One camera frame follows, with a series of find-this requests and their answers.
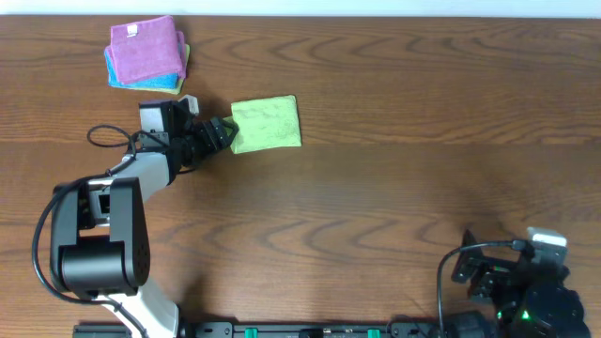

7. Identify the green microfiber cloth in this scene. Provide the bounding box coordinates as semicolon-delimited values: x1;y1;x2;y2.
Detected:
225;95;302;154

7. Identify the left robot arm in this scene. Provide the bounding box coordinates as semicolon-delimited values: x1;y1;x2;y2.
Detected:
39;97;239;337

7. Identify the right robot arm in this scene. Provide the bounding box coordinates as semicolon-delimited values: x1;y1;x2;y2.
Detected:
429;227;591;338

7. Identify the light green folded cloth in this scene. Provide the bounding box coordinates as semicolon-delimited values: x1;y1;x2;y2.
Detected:
127;43;190;95

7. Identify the blue folded cloth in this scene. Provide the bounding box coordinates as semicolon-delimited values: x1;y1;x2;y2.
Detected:
104;48;178;89

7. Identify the purple folded cloth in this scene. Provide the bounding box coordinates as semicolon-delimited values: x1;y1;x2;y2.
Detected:
109;15;184;84

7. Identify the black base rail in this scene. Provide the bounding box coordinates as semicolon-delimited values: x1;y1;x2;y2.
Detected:
72;319;447;338

